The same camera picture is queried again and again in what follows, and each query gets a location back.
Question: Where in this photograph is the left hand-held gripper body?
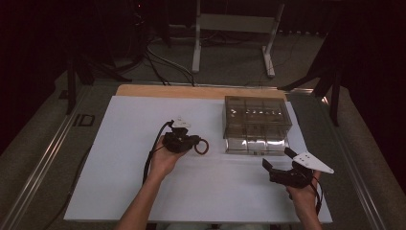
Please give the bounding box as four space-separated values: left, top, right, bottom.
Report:
163 116 192 154

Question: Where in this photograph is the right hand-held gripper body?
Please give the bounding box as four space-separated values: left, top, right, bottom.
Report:
269 151 335 189

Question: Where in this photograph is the clear plastic drawer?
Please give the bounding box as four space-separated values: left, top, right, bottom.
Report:
224 135 290 157

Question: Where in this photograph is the clear plastic drawer box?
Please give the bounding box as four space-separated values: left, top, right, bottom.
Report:
222 95 293 142

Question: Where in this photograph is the person's right hand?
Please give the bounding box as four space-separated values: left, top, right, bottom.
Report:
285 170 322 207

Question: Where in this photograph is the person's left hand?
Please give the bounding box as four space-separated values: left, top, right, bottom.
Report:
148 135 190 178

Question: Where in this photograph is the white table mat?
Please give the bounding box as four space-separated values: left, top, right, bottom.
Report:
62 95 333 224

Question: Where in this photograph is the black tripod stand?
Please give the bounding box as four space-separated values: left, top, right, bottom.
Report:
64 54 132 116
277 32 343 127

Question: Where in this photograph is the white metal stand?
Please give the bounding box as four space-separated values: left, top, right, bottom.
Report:
191 0 285 80

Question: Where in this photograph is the left hand-held gripper cable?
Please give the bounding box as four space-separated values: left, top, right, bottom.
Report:
44 119 176 230

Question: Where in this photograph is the hand-held gripper cable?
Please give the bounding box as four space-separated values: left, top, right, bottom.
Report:
310 175 324 216
44 119 176 230

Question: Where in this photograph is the right hand-held gripper cable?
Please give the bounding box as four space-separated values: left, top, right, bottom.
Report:
310 175 324 216

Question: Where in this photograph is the metal floor rail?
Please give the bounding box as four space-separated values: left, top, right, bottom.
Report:
286 86 388 230
0 85 94 230

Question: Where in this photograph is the bundle of floor cables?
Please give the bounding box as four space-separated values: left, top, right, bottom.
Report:
144 44 197 88

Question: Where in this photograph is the black rectangular floor bracket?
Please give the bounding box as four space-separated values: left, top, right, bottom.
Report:
72 113 96 128

